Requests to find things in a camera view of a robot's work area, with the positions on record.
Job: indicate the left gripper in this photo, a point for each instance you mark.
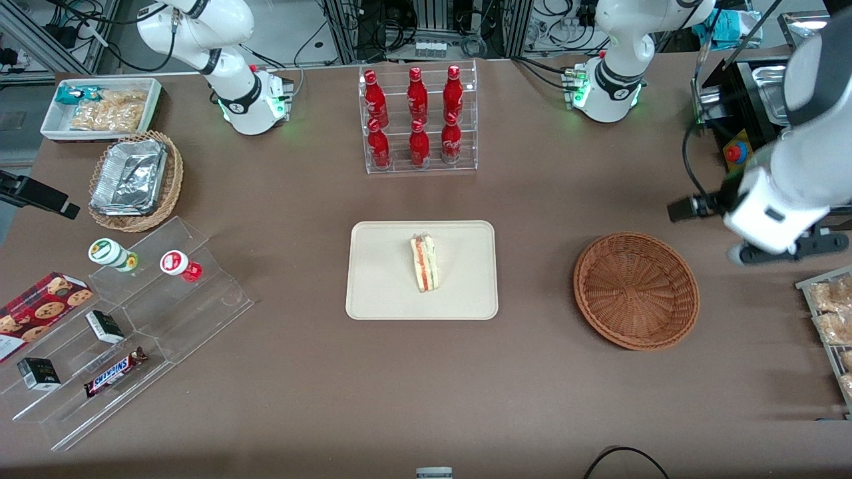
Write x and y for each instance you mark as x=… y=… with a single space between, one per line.
x=723 y=197

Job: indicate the aluminium foil tray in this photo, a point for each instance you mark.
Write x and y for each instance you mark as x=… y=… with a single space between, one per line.
x=130 y=176

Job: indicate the clear acrylic stepped display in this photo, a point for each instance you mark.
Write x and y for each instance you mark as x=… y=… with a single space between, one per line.
x=186 y=313

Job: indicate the small grey terminal block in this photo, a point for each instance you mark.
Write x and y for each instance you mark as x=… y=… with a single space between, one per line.
x=430 y=48

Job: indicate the shiny steel pan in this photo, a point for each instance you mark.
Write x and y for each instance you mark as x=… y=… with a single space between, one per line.
x=802 y=26

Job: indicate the red plaid cookie box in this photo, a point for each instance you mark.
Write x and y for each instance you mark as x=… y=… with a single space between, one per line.
x=36 y=313

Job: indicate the green lidded white cup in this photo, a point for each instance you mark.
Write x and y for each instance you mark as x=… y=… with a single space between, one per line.
x=110 y=253

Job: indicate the triangle sandwich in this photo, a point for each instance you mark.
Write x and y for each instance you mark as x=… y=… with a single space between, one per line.
x=425 y=263

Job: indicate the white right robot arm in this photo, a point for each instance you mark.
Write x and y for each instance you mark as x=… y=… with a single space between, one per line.
x=200 y=30

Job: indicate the small black box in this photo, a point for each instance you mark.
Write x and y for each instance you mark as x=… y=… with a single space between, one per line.
x=38 y=372
x=104 y=326

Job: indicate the bagged brown pastry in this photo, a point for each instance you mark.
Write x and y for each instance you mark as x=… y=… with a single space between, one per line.
x=832 y=294
x=835 y=327
x=847 y=359
x=847 y=384

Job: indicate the black machine with yellow panel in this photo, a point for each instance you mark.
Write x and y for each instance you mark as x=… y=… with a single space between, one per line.
x=739 y=100

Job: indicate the Snickers chocolate bar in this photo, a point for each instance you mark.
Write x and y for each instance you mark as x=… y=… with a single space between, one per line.
x=114 y=372

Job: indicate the clear bag of chips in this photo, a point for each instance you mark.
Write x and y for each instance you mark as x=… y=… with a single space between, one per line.
x=110 y=112

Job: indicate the small grey box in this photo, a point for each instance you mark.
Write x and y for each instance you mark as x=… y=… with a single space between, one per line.
x=434 y=474

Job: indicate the red lidded white cup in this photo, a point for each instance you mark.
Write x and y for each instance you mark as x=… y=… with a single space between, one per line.
x=178 y=264

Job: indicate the grey metal rack tray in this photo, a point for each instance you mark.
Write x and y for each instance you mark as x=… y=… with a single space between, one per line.
x=809 y=296

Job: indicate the tan wicker basket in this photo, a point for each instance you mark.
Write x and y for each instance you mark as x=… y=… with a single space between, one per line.
x=172 y=179

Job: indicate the brown round wicker basket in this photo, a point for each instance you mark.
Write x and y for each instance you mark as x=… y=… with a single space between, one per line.
x=636 y=289

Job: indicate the beige plastic tray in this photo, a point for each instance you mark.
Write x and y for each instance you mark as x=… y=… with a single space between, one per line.
x=379 y=273

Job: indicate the black flat bar device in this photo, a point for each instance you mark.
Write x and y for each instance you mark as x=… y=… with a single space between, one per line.
x=36 y=193

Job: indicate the clear acrylic bottle rack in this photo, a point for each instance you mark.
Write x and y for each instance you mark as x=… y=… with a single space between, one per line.
x=399 y=163

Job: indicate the white rectangular snack bin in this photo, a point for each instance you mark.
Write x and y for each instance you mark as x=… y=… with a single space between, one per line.
x=53 y=123

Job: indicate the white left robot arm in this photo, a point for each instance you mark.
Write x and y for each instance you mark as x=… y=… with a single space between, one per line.
x=622 y=26

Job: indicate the red cola bottle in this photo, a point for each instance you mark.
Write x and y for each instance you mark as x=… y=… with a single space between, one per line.
x=419 y=145
x=379 y=146
x=453 y=93
x=450 y=141
x=375 y=96
x=417 y=93

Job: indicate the teal snack packet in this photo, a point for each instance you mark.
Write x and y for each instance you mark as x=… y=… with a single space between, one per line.
x=72 y=93

